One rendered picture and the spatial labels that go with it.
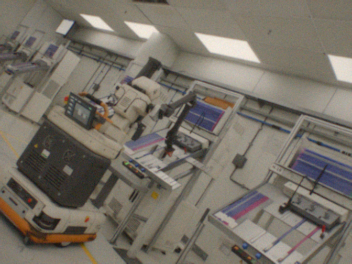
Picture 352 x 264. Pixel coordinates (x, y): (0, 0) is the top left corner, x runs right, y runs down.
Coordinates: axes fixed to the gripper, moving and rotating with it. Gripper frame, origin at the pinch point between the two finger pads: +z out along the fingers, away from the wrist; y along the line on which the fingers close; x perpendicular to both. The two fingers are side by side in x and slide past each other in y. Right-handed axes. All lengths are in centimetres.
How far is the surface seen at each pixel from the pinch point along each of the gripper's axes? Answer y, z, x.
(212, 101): 47, -20, -102
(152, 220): -35, 32, 47
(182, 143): 9.2, -2.2, -23.5
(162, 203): -35, 20, 35
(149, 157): 15.3, 2.9, 14.9
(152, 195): 2.0, 38.9, 22.1
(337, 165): -131, -27, -64
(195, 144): -1.9, -3.5, -31.3
